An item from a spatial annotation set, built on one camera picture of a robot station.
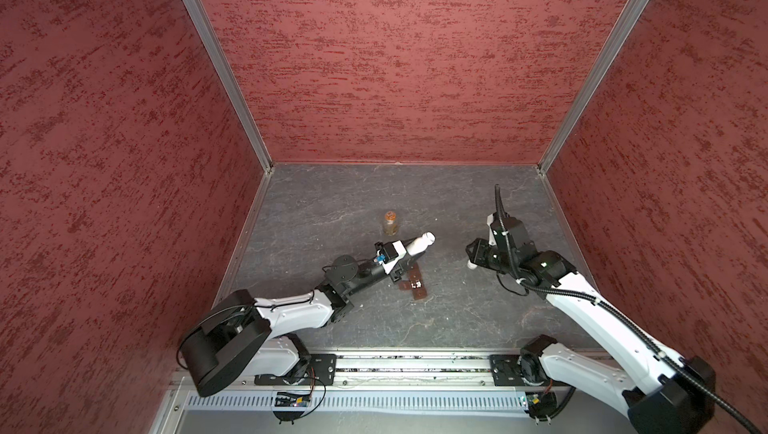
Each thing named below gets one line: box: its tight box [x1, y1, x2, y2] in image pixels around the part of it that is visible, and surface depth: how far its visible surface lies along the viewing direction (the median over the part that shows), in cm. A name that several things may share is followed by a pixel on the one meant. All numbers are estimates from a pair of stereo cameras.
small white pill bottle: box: [406, 231, 436, 255], surface depth 70 cm
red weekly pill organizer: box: [399, 262, 428, 300], surface depth 90 cm
